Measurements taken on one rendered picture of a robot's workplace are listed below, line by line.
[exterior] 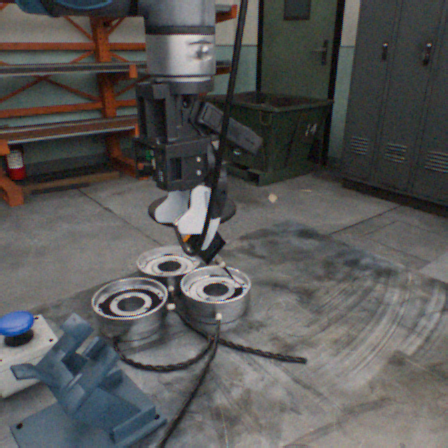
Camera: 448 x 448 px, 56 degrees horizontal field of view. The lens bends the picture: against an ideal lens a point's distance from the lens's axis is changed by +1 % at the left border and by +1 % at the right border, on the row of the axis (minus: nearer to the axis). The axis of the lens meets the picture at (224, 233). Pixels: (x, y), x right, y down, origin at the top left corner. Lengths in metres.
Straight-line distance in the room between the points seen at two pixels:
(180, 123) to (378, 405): 0.38
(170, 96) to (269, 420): 0.36
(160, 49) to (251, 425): 0.40
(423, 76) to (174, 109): 2.96
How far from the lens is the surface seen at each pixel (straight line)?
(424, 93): 3.35
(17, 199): 3.65
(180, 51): 0.47
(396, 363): 0.60
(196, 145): 0.48
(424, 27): 3.38
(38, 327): 0.59
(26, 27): 4.37
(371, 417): 0.52
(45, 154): 4.46
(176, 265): 0.73
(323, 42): 4.47
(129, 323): 0.58
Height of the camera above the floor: 1.17
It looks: 25 degrees down
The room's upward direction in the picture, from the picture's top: straight up
